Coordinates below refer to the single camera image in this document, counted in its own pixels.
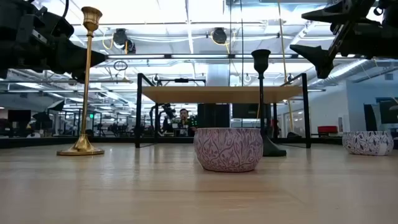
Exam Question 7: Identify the white leaf-patterned candle tin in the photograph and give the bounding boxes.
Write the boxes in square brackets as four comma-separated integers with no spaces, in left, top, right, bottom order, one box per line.
[341,130,394,156]

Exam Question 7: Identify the tall brass candlestick holder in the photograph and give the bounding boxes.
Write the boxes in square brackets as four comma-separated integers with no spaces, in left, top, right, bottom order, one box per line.
[56,6,105,156]

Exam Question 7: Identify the yellow hanging power cable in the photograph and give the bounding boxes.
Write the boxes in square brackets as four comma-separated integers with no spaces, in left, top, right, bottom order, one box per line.
[277,0,295,133]

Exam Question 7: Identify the person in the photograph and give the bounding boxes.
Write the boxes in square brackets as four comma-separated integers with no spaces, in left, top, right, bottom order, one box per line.
[177,108,198,138]

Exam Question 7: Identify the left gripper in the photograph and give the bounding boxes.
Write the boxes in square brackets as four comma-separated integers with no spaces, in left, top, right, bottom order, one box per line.
[0,0,107,83]

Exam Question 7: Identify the black ceiling cable reel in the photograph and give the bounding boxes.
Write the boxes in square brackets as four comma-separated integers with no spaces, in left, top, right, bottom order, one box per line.
[212,27,228,45]
[112,28,137,54]

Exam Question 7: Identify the red cushioned stool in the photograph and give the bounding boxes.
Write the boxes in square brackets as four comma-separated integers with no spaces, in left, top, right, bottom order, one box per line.
[317,125,339,135]

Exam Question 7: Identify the wooden shelf black legs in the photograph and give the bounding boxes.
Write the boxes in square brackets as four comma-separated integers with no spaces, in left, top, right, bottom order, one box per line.
[134,73,312,149]

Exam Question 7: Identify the black candlestick holder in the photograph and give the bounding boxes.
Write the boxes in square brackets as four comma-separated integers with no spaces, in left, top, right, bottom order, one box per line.
[251,49,287,157]

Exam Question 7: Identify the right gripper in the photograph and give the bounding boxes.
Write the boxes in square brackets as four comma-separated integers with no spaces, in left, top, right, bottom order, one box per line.
[289,0,398,80]

